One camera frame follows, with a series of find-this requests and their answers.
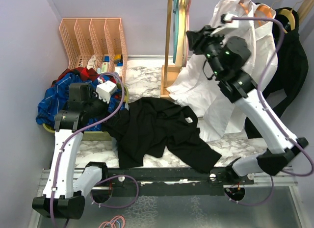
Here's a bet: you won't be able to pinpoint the pink plastic file organizer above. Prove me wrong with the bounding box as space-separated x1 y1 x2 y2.
59 18 128 81

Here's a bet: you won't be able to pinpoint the orange hanger right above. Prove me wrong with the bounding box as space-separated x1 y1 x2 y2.
254 4 276 28

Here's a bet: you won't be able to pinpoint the blue plaid shirt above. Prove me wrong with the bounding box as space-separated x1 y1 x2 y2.
36 73 122 128

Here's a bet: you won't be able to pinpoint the white shirt front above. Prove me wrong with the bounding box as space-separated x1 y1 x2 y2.
167 0 255 142

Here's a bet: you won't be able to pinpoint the white shirt behind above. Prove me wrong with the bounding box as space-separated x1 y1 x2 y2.
245 3 279 91

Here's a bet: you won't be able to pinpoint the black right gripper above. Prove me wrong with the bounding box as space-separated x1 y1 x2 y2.
186 25 226 79

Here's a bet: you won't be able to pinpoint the green laundry basket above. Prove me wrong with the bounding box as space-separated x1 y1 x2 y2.
42 86 129 141

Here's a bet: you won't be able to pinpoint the white shirt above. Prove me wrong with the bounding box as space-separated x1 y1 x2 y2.
167 0 255 142
245 3 279 91

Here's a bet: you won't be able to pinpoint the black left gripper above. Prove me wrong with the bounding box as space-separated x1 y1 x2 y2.
85 87 121 126

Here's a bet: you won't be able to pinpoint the grey cloth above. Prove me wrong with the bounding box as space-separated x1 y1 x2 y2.
111 137 118 155

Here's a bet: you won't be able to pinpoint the pink hanger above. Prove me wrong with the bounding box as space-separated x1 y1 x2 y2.
185 0 192 64

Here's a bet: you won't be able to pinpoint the wooden clothes rack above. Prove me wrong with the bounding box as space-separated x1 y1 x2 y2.
159 0 314 99

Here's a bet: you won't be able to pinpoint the black shirt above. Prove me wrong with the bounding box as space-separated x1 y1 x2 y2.
102 97 221 173
244 2 309 139

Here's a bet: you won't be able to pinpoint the white spiral notebook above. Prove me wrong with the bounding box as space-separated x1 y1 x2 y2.
86 54 97 69

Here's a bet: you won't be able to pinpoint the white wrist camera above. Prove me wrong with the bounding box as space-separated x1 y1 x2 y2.
96 78 117 103
211 13 239 37

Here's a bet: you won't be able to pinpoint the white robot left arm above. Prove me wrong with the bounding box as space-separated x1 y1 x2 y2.
32 83 108 219

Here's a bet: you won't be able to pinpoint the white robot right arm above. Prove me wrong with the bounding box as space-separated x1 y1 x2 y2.
186 25 309 184

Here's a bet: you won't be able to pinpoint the aluminium rail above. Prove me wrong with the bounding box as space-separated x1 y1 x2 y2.
26 164 310 228

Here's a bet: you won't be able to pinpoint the black base bar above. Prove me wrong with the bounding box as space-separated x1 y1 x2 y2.
91 167 254 203

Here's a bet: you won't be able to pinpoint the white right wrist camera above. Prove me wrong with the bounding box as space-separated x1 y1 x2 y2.
211 13 239 37

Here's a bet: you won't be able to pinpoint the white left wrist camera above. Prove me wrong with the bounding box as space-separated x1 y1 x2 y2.
96 78 117 103

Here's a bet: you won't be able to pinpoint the coloured rubber bands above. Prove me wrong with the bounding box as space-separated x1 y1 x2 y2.
99 215 126 228

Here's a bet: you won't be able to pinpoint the green white box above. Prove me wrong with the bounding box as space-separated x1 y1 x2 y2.
100 62 109 74

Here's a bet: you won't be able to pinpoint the hanging black shirt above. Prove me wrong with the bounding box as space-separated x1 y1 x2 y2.
244 2 309 139

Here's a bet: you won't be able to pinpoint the yellow grey stapler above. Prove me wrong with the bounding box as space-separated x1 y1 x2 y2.
113 54 123 64

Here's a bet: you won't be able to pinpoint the orange hanger left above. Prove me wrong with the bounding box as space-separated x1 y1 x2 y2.
239 2 254 15

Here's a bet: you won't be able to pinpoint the orange hanger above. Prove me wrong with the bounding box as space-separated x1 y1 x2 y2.
254 4 276 28
239 2 254 15

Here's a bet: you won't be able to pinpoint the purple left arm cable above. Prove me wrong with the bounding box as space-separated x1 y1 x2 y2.
50 72 139 226

